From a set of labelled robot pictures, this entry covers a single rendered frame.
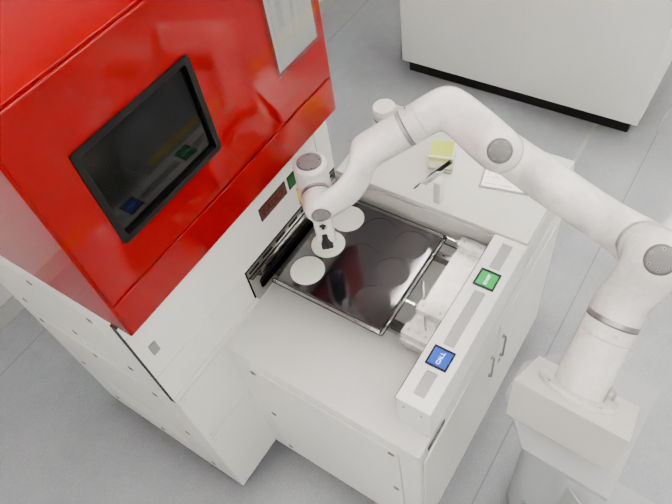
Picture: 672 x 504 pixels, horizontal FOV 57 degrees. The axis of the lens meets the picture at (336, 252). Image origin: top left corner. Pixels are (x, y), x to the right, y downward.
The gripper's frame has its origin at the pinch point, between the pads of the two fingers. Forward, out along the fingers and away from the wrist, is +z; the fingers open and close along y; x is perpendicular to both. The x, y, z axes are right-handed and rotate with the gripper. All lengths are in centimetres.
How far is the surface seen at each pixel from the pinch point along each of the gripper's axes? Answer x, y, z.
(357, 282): -6.3, -9.8, 7.9
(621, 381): -67, -48, 16
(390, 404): -8.8, -43.4, 16.0
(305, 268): 7.6, -1.7, 8.0
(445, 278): -30.6, -12.5, 9.9
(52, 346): 134, 48, 98
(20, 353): 149, 47, 98
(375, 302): -10.1, -17.2, 8.1
